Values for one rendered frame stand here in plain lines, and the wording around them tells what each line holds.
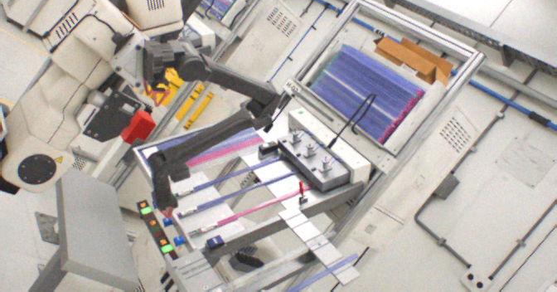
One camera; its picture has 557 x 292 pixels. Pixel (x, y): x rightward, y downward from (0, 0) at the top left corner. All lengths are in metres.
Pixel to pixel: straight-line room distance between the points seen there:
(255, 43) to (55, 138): 1.89
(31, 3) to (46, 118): 4.65
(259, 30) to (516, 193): 1.86
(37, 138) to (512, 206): 2.67
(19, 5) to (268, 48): 3.50
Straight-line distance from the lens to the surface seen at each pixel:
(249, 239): 1.82
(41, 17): 6.20
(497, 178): 3.43
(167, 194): 1.77
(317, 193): 1.96
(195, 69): 1.40
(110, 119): 1.54
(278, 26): 3.24
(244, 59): 3.20
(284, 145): 2.10
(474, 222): 3.39
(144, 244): 2.51
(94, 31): 1.41
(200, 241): 1.80
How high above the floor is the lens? 1.37
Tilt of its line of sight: 6 degrees down
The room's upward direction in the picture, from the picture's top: 38 degrees clockwise
